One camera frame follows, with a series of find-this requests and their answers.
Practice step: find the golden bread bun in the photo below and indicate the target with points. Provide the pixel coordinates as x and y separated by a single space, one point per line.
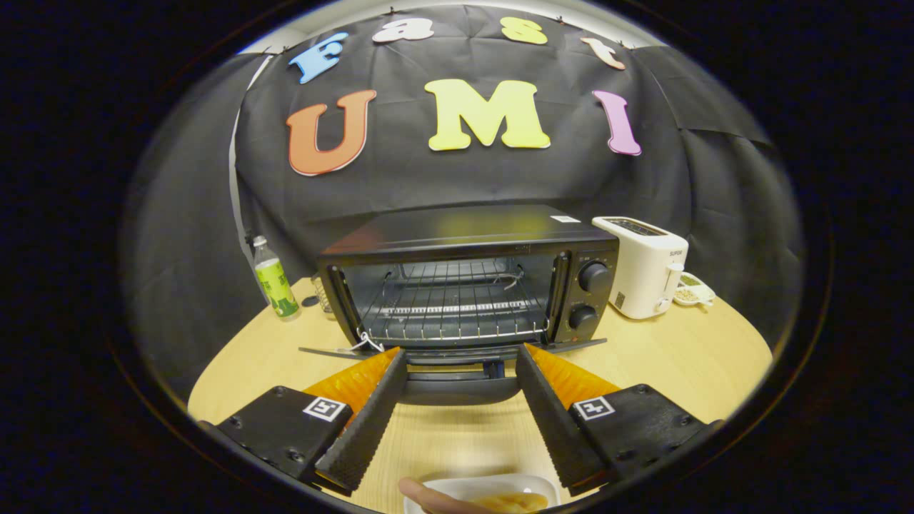
514 503

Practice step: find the small black cap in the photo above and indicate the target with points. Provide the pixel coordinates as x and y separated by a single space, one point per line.
310 301

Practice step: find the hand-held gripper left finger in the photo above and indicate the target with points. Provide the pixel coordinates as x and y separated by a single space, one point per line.
368 421

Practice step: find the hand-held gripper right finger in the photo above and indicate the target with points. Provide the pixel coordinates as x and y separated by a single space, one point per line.
553 421

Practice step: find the small white divided dish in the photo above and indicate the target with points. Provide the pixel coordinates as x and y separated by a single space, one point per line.
689 293

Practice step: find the black toaster oven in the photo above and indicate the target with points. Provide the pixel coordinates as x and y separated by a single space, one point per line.
464 232

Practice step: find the white square plate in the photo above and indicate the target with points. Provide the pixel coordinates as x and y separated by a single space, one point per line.
493 484

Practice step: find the white bread toaster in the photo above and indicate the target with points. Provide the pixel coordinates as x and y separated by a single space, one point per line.
643 271

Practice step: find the green drink bottle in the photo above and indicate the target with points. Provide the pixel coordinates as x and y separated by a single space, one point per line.
275 285

